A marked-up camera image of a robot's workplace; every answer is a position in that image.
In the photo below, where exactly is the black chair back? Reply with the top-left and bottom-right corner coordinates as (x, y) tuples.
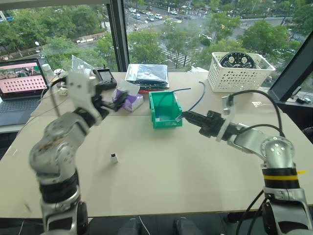
(302, 127), (313, 145)

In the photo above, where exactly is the dark window frame post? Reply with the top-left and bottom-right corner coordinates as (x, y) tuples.
(106, 0), (131, 73)

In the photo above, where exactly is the clear plastic bag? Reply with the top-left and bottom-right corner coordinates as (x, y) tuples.
(70, 54), (95, 74)

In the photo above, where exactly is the black round circuit disc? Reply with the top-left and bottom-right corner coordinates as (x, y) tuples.
(219, 51), (256, 70)

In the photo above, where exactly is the green plastic bin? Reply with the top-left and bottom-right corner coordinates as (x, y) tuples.
(148, 90), (184, 129)

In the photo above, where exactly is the blue network cable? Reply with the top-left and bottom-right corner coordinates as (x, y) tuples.
(176, 81), (206, 121)
(155, 87), (191, 121)

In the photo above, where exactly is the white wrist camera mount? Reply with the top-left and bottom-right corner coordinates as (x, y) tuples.
(66, 72), (97, 110)
(216, 94), (237, 143)

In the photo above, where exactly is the grey laptop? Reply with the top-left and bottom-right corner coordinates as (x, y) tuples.
(0, 58), (50, 127)

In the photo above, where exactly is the black remote controller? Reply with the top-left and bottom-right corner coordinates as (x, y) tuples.
(92, 65), (118, 90)

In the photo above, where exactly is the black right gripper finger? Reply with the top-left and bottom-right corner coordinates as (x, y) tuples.
(186, 117), (208, 128)
(183, 111), (209, 121)

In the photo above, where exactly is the red flat item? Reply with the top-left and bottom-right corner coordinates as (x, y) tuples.
(138, 86), (170, 94)

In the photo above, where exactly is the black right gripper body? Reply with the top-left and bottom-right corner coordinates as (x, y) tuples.
(199, 110), (226, 139)

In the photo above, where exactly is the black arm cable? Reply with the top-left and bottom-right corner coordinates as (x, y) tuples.
(235, 189), (272, 235)
(228, 90), (286, 138)
(40, 75), (69, 103)

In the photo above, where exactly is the purple tissue pack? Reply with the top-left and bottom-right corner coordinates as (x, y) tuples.
(111, 81), (145, 113)

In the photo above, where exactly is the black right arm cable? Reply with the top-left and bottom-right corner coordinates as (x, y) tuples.
(228, 90), (286, 138)
(235, 189), (272, 235)

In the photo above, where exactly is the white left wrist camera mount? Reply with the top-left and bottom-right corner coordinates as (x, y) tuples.
(66, 72), (97, 110)

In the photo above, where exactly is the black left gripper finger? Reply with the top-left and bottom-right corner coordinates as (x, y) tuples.
(113, 90), (130, 105)
(104, 99), (123, 113)

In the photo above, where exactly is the dark rounded shape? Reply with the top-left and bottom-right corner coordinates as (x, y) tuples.
(118, 217), (145, 235)
(173, 217), (202, 235)

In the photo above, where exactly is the white perforated plastic basket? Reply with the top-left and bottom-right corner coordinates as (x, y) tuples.
(207, 51), (276, 93)

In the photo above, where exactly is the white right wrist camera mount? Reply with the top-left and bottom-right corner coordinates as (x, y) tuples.
(216, 94), (237, 143)

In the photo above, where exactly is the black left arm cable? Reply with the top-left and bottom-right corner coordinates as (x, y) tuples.
(40, 75), (69, 103)

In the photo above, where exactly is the crumpled white plastic wrap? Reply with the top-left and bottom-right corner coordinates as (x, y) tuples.
(187, 66), (210, 73)

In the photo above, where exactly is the clear water bottle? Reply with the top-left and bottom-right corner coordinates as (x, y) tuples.
(41, 63), (54, 83)

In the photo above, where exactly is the yellow zip tie band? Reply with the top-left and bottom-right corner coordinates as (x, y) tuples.
(263, 170), (308, 181)

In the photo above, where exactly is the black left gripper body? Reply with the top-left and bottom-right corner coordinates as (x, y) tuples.
(92, 84), (110, 119)

